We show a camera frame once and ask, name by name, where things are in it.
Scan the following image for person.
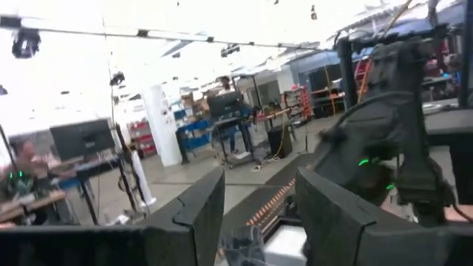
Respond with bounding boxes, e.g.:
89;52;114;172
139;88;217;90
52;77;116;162
0;138;52;226
217;75;254;154

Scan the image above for white pillar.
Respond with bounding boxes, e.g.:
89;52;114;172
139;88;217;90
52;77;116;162
142;84;184;167

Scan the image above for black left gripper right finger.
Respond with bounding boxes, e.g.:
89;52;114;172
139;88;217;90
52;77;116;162
295;168;415;266

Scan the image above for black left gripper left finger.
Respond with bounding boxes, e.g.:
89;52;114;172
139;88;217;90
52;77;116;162
138;166;226;266

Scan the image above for blue storage bins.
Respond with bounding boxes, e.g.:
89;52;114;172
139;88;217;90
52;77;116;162
173;109;212;151

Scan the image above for black computer monitor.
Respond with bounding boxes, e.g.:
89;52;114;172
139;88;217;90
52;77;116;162
50;118;116;162
206;91;245;119

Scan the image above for black metal table frame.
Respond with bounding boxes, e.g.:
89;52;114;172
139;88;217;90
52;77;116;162
254;195;310;237

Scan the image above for metal storage rack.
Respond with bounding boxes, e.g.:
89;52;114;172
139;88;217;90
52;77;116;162
282;85;313;121

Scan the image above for grey desk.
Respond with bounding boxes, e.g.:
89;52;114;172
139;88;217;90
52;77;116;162
421;98;473;149

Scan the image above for wooden desk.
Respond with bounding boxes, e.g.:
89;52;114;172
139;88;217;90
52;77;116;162
0;190;68;223

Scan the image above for black striped-edge floor mat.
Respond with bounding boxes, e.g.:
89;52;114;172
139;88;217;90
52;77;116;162
221;153;315;237

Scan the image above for grey plastic tray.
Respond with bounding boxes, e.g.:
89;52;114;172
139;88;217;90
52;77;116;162
264;225;308;266

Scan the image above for white pole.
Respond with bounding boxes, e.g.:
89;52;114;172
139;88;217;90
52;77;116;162
129;149;157;208

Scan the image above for dark translucent faceted cup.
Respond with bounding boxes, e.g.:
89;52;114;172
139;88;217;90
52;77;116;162
217;225;268;266

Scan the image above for black floor bin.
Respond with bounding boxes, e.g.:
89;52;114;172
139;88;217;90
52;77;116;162
268;125;293;160

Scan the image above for red storage shelf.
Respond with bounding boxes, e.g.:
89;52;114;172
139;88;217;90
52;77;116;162
127;120;158;158

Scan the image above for black rolling workbench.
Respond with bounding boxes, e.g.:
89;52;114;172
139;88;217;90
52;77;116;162
212;116;267;169

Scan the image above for black ceiling spotlight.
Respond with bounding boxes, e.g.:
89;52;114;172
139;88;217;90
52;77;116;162
11;28;41;59

